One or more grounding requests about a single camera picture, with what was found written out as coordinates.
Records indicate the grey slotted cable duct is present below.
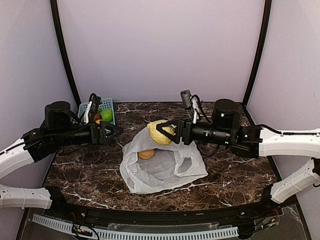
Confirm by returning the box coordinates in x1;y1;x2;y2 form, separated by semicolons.
32;214;239;240

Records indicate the black right corner post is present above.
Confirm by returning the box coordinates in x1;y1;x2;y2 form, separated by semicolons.
240;0;281;176

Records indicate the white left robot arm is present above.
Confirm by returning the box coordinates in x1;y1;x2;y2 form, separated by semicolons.
0;101;124;218

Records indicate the light blue plastic basket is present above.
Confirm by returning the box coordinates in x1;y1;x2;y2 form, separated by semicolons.
77;97;116;125

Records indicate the yellow fruit slice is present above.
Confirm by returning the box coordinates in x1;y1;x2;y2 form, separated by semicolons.
147;120;172;146

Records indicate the black front rail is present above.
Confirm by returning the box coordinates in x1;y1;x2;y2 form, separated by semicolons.
50;202;274;225

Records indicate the black corner post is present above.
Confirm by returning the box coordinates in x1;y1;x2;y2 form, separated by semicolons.
49;0;82;107
240;0;281;176

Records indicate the brown potato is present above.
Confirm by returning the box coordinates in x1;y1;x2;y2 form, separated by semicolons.
93;113;102;122

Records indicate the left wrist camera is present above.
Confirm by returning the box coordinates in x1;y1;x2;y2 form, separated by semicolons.
78;93;101;125

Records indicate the green round fruit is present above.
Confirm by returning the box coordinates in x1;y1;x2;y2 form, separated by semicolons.
100;109;114;123

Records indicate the white plastic bag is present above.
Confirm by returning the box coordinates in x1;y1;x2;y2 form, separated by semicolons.
119;127;208;195

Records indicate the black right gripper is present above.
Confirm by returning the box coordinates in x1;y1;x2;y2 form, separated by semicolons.
156;115;232;146

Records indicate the black left corner post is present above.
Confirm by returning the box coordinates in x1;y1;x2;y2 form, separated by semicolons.
49;0;82;107

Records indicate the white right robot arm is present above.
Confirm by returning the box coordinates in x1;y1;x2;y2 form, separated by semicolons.
156;99;320;217

